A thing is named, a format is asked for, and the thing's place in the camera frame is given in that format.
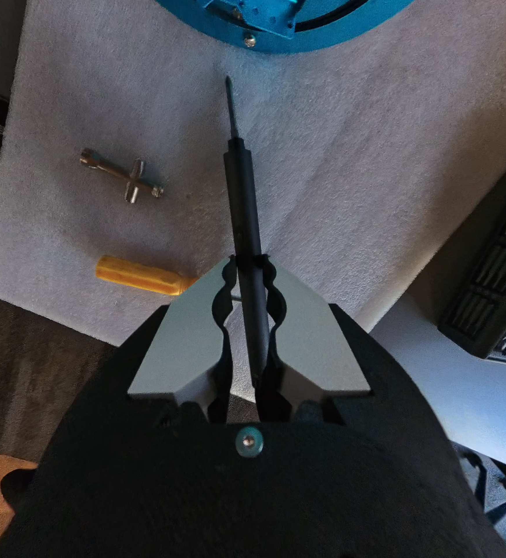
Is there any white foam sheet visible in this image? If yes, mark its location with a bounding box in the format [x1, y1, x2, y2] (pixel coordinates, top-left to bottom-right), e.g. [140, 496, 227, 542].
[0, 0, 506, 350]

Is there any black screwdriver bit case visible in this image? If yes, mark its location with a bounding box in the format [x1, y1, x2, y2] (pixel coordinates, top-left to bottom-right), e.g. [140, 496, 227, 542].
[437, 146, 506, 368]

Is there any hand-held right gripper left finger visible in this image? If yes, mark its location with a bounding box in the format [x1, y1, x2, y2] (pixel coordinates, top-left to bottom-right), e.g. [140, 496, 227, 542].
[127, 255, 239, 423]

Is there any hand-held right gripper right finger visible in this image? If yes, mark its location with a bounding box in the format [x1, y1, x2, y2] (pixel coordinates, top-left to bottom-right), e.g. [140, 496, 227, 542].
[255, 254, 372, 423]

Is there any yellow-handled screwdriver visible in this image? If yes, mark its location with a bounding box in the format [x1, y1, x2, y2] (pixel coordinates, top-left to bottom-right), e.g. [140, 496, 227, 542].
[95, 255, 243, 302]

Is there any metal cross wrench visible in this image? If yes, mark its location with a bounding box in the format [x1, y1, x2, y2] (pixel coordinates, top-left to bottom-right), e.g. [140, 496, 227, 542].
[80, 147, 166, 204]

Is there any blue round metal turntable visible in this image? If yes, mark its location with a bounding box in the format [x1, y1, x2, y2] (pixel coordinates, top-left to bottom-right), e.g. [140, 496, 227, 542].
[154, 0, 416, 55]

